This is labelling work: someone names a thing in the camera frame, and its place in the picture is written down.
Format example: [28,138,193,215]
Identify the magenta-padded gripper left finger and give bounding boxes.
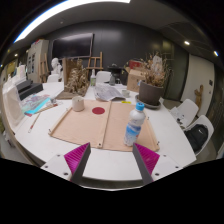
[40,142,92,185]

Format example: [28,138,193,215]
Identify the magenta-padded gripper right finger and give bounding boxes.
[131,142,184,186]

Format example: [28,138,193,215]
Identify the blue-capped plastic water bottle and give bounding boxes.
[123,102,147,148]

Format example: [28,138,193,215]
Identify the flat round red coaster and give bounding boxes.
[91,106,106,116]

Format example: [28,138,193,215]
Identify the black backpack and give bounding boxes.
[183,123,209,154]

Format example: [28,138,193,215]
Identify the white ceramic cup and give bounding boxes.
[71,95,86,113]

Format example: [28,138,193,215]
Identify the wooden ruler with red mark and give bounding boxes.
[27,111,43,134]

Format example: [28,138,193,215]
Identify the grey plant saucer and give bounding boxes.
[134,94,162,110]

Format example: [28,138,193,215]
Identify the white chair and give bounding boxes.
[95,70,112,84]
[169,98,200,129]
[46,73,61,84]
[183,114,215,157]

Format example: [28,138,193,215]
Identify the dried plant in grey pot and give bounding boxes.
[138,51,173,107]

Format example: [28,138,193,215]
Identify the colourful purple blue print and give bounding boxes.
[19,93,54,118]

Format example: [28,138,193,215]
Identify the crumpled newspaper sheet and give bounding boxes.
[93,83,126,102]

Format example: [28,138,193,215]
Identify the brown carved sculpture on board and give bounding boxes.
[54,58,91,100]

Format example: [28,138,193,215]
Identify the brown cardboard box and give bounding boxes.
[126,68,148,93]

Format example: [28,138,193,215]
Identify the spray bottle with green label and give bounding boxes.
[89,68,97,88]

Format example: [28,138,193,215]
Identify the black flat box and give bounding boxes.
[15,79,34,93]
[19,83,44,101]

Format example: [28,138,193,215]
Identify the white paper bag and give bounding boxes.
[2,83,26,129]

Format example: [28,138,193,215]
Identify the wooden figure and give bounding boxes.
[194,84,204,109]

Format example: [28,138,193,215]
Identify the white plaster bust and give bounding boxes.
[50,57,64,76]

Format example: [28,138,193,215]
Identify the tall wooden easel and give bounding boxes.
[39,53,50,84]

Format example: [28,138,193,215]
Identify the red box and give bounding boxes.
[128,59,145,70]

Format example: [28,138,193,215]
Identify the small wooden easel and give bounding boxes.
[85,51,104,72]

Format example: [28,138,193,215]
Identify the beige cabinet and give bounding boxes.
[26,39,50,84]

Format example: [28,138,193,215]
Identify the recessed ceiling spotlights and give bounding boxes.
[5,39,220,58]

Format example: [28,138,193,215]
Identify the long ceiling light strip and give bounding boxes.
[13,0,132,44]

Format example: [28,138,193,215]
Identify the dark wall screen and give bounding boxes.
[50,32,95,60]

